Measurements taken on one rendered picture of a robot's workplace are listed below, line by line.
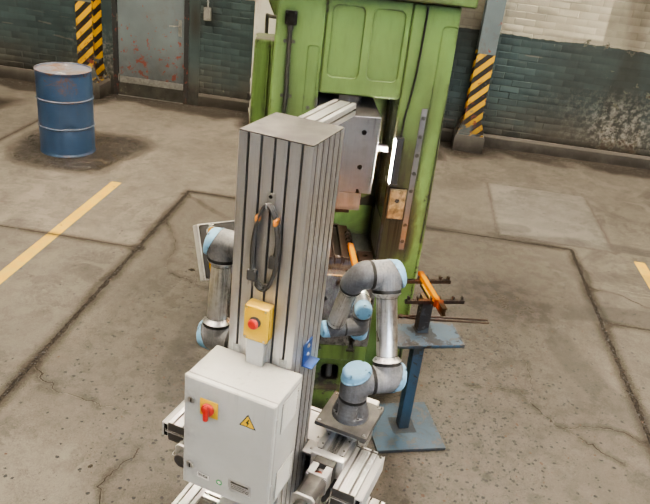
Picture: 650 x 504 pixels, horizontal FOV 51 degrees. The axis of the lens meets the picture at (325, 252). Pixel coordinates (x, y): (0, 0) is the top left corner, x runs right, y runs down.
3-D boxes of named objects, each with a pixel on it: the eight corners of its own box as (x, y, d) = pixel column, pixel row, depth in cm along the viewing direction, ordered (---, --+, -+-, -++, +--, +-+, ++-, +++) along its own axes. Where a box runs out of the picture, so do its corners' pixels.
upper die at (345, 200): (358, 210, 357) (361, 193, 353) (320, 207, 355) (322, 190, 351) (352, 181, 394) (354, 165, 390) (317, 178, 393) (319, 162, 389)
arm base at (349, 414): (360, 430, 273) (364, 411, 268) (326, 418, 277) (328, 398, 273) (373, 409, 285) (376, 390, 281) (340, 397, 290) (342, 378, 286)
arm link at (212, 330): (225, 359, 287) (237, 237, 269) (192, 351, 290) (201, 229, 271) (236, 347, 298) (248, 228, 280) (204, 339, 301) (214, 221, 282)
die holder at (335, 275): (367, 347, 388) (378, 277, 369) (300, 342, 385) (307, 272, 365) (358, 296, 438) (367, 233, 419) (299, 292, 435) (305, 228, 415)
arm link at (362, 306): (353, 321, 296) (356, 304, 293) (351, 309, 306) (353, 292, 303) (371, 322, 297) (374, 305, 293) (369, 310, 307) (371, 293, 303)
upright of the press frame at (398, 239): (396, 393, 429) (468, 6, 327) (355, 391, 427) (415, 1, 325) (387, 352, 469) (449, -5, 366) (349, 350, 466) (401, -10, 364)
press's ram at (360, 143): (387, 195, 354) (398, 119, 336) (312, 189, 351) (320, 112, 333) (377, 167, 391) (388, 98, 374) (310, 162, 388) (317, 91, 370)
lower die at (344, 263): (350, 270, 373) (352, 256, 369) (313, 268, 371) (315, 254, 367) (345, 237, 410) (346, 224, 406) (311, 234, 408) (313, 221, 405)
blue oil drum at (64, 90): (81, 161, 728) (77, 77, 688) (29, 153, 732) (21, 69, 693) (105, 145, 780) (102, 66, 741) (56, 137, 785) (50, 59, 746)
